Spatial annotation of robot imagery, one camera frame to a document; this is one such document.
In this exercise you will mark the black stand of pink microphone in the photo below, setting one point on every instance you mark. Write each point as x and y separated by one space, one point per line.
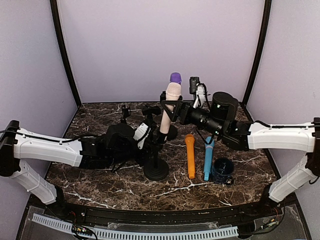
154 167

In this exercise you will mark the right black frame post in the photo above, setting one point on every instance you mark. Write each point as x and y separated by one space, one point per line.
259 51

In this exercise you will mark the black stand of orange microphone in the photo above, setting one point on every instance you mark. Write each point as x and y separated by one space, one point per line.
148 111

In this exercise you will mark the orange microphone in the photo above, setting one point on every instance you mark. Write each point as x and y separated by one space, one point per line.
190 150

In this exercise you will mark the black front rail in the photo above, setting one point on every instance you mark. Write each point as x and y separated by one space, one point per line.
233 215

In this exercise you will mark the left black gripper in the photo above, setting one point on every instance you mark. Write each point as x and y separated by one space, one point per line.
149 147

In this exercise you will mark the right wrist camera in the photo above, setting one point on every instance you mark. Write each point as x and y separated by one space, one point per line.
199 92

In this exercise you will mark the dark blue mug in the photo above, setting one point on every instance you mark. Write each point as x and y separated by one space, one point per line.
222 171

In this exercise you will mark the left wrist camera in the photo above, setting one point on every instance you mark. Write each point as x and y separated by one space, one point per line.
140 135

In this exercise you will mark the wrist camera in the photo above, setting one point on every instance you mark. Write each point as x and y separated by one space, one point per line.
140 135
199 92

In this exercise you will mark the white slotted cable duct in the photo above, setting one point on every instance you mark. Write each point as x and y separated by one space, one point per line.
99 233

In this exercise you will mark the black stand of purple microphone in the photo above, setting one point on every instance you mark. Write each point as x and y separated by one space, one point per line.
172 132

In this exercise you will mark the purple microphone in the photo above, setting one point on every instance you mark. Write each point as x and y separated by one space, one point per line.
175 77

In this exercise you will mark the blue microphone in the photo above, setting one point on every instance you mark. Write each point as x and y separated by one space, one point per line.
208 157

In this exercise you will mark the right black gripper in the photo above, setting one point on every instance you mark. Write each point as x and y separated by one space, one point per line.
186 105

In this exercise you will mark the black stand of blue microphone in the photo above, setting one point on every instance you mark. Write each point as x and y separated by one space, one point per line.
126 112

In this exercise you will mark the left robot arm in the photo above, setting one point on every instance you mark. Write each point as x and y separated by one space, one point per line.
119 144

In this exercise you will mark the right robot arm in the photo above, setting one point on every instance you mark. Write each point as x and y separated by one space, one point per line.
243 136

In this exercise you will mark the left black frame post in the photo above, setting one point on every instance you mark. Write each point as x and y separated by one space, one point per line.
63 52

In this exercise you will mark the black frame post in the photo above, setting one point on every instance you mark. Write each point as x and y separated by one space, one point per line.
259 51
63 52

